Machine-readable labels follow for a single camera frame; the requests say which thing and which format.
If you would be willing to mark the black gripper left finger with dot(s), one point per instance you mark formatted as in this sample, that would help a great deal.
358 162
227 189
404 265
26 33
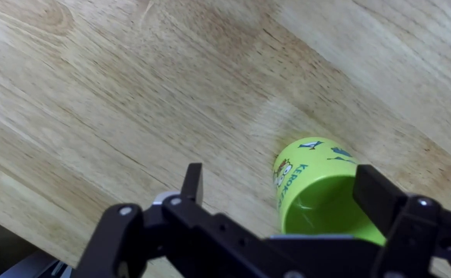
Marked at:
183 242

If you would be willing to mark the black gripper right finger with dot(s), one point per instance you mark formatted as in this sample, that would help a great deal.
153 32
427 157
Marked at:
415 233

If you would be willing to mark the yellow-green printed mug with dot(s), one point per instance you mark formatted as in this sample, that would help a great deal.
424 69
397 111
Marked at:
307 171

